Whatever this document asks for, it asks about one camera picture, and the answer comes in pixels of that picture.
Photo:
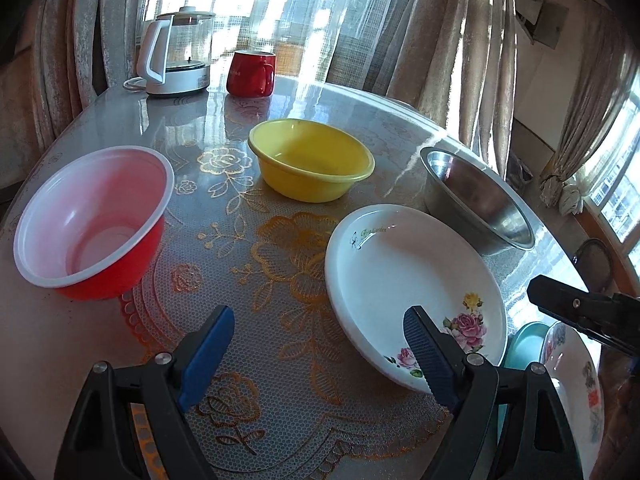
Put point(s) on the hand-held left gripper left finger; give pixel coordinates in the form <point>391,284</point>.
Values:
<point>207,355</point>

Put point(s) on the tied beige curtain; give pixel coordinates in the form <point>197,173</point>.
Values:
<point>590,120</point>

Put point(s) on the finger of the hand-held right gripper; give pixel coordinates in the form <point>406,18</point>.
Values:
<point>610,338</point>
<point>555,297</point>

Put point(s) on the red plastic bowl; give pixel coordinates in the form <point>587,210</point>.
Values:
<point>90,230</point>

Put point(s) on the teal plate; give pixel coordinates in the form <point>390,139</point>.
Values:
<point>525,345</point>

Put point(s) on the grey wall panel box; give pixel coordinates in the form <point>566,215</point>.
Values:
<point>545,15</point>

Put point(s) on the white glass electric kettle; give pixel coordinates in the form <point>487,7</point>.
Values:
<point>175,80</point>

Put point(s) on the yellow plastic bowl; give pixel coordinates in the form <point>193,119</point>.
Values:
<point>300,180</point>

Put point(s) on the side window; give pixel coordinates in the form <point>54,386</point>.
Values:
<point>617,180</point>

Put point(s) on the red mug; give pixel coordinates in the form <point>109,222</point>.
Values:
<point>245,77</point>

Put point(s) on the white sheer curtain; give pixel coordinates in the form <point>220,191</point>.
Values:
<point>350,20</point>

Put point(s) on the white floral plate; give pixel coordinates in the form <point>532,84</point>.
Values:
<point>400,270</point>

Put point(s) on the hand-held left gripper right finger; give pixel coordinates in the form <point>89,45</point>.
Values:
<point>430,355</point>

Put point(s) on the white patterned plate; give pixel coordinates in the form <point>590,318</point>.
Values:
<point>575,385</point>

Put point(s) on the stainless steel bowl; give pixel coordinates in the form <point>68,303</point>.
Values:
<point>480,200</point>

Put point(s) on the beige velvet curtain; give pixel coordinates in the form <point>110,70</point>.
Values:
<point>465,60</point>
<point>85,35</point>

